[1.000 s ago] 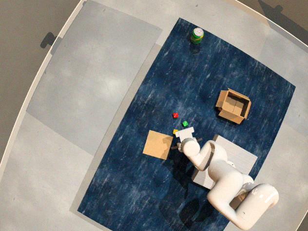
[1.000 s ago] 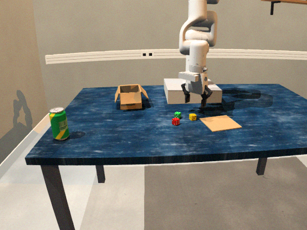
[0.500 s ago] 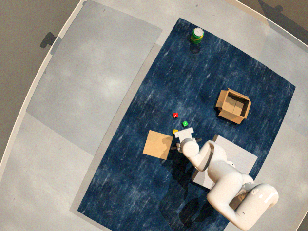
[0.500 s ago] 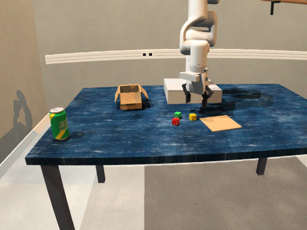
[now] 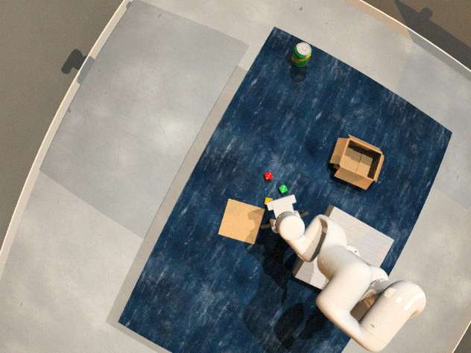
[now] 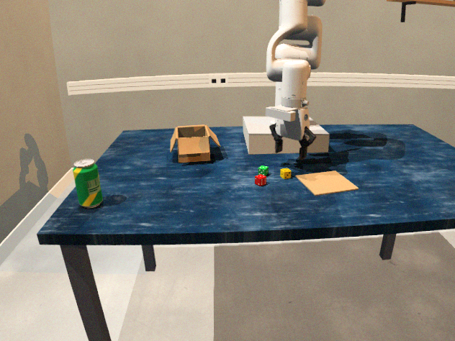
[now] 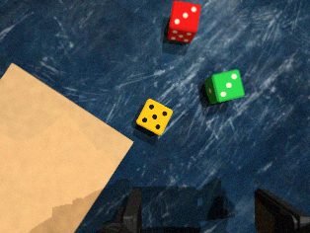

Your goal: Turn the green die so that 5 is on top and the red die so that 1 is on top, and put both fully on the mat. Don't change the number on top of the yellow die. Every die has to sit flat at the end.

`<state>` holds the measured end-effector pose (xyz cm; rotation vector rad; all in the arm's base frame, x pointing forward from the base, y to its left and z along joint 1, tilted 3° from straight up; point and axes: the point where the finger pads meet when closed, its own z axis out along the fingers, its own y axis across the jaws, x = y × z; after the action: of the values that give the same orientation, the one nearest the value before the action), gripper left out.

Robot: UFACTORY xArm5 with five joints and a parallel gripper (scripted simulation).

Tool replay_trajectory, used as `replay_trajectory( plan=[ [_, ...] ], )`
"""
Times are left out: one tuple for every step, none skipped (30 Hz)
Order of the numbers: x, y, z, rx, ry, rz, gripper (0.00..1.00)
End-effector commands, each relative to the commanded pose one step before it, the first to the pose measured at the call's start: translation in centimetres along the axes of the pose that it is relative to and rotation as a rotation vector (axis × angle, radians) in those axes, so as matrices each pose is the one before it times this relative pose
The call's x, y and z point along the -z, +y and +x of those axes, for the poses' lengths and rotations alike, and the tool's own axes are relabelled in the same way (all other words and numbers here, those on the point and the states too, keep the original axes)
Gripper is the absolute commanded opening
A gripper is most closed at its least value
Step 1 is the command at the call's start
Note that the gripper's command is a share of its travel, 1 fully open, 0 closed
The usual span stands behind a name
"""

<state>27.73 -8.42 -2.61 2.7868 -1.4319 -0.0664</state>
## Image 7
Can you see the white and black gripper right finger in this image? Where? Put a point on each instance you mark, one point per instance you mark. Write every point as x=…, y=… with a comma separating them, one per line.
x=274, y=215

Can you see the yellow die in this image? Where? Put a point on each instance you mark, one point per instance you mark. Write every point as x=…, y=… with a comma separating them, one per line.
x=154, y=117

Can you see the green die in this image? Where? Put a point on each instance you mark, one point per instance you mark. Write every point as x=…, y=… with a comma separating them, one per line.
x=224, y=87

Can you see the tan square mat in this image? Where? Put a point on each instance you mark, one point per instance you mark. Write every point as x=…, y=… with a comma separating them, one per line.
x=55, y=157

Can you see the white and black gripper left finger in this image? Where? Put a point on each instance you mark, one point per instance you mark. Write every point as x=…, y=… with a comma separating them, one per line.
x=128, y=218

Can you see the red die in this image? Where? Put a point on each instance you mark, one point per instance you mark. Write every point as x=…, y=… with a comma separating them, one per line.
x=183, y=21

